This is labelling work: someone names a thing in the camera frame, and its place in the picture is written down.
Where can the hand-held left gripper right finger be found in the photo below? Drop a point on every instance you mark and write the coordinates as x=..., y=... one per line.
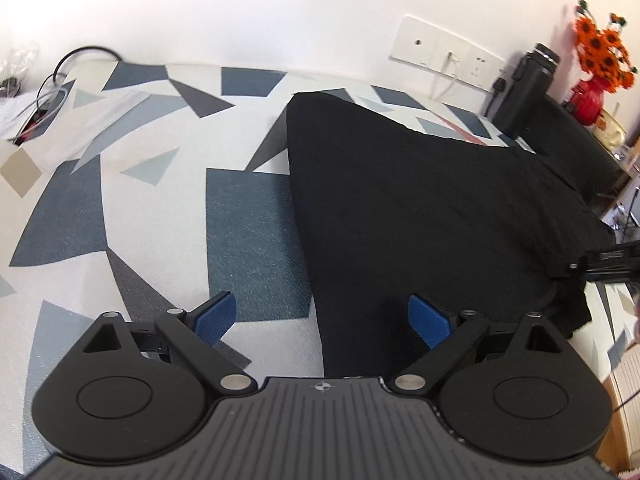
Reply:
x=430, y=317

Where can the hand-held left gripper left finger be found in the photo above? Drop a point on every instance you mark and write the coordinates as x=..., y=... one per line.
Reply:
x=215, y=312

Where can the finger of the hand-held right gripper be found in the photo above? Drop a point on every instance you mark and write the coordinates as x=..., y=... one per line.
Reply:
x=607, y=262

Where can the black garment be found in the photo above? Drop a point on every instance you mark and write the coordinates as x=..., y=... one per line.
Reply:
x=425, y=210

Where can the geometric patterned sheet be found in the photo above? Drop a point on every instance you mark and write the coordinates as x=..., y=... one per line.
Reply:
x=150, y=210

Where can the black storage box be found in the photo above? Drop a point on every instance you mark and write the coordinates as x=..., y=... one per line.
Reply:
x=575, y=145

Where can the cream mug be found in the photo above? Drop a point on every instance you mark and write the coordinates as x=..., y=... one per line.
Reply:
x=610, y=130

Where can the red ribbed vase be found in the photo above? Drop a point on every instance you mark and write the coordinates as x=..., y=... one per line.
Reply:
x=587, y=102

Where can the black water bottle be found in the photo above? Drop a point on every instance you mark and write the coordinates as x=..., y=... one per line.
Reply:
x=525, y=95

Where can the orange artificial flowers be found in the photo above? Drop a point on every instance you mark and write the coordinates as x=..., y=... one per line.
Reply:
x=600, y=45

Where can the clear plastic bag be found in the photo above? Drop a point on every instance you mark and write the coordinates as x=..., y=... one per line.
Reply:
x=17, y=60

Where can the black wall plug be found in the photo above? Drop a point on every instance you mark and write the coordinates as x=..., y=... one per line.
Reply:
x=500, y=82

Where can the white wall socket panel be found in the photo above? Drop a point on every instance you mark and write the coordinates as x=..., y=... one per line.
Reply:
x=415, y=42

